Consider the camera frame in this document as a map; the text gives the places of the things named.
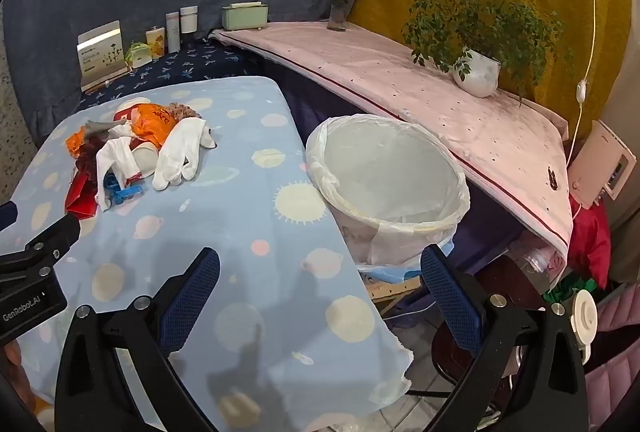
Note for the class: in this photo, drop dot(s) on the dark brown wooden stool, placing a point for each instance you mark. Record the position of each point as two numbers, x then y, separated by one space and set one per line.
505 287

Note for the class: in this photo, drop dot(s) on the red cloth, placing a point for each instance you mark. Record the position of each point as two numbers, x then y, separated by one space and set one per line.
592 242

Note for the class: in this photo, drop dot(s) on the black clip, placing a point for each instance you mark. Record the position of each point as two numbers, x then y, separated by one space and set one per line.
552 178

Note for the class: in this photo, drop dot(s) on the dark blue patterned cloth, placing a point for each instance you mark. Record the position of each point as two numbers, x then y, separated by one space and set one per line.
200 59

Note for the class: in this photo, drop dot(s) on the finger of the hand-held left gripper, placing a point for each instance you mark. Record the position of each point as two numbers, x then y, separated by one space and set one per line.
7 215
50 237

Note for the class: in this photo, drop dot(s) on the small green pack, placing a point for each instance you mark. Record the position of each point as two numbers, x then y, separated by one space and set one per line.
137 54

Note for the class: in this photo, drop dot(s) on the orange printed plastic bag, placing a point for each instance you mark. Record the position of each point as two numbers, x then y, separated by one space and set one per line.
152 121

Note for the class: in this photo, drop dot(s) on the tall white bottle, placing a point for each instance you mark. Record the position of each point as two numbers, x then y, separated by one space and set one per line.
173 31

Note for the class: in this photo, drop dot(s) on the pink table cloth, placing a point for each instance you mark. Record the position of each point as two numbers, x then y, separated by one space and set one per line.
400 81

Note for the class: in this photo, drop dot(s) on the light blue plastic bag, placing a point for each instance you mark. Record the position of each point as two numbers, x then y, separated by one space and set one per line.
395 273

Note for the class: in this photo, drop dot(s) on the white paper cup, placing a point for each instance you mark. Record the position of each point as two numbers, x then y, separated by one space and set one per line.
146 157

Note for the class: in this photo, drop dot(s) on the white jar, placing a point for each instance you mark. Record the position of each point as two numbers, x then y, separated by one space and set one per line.
189 19

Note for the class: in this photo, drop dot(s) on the blue plastic piece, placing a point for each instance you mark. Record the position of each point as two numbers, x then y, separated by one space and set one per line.
122 194

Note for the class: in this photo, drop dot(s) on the wooden slat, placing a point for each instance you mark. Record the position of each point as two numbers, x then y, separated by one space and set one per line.
395 293

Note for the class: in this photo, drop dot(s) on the pink quilted cloth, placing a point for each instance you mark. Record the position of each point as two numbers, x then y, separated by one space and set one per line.
615 352

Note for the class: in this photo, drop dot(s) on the brown fluffy scrap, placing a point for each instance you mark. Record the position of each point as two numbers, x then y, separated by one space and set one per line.
182 110

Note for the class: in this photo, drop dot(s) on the pink electric kettle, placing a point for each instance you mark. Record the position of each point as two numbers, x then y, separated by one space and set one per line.
597 166

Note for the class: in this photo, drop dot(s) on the white round disc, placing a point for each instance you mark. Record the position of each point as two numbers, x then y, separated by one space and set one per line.
584 314

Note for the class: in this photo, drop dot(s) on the green lidded box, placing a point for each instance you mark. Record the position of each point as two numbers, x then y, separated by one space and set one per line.
245 16

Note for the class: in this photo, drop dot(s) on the white card box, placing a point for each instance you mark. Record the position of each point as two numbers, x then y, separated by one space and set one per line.
100 54

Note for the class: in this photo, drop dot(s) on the red and white packet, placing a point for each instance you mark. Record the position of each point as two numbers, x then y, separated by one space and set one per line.
127 111

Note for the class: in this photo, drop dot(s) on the green cloth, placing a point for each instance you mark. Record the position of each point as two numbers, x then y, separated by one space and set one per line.
570 288

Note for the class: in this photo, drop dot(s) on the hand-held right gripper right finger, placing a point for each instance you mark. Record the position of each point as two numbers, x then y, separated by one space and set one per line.
450 302

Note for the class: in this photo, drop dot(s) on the green plant in white pot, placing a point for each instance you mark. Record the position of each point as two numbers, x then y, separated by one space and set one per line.
477 71

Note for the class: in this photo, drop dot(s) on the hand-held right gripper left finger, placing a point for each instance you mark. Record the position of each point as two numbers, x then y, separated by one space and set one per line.
192 297

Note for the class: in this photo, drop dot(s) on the grey scrap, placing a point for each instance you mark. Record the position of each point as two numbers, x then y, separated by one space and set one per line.
102 127

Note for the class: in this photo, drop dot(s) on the small orange plastic bag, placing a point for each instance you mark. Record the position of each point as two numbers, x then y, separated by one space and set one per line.
75 144

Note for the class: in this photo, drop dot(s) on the white bin with liner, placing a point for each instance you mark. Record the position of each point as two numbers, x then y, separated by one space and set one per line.
390 171

